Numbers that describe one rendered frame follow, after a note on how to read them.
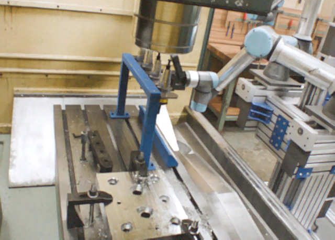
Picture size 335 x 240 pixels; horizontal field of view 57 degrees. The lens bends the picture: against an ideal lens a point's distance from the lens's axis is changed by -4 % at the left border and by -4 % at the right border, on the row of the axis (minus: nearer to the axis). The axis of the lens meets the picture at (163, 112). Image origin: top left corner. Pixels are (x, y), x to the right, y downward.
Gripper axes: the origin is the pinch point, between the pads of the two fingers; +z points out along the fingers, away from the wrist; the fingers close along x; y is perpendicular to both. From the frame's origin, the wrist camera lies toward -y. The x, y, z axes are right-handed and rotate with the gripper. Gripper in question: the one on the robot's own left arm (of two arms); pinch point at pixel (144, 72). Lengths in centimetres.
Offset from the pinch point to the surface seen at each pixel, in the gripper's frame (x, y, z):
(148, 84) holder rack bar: -21.1, -2.2, 4.9
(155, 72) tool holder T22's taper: -12.9, -4.1, -0.1
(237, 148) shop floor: 117, 116, -153
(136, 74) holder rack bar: -9.4, -1.9, 6.4
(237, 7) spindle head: -64, -36, 2
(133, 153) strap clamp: -33.0, 19.9, 10.6
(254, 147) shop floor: 117, 115, -174
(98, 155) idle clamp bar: -26.4, 24.3, 21.8
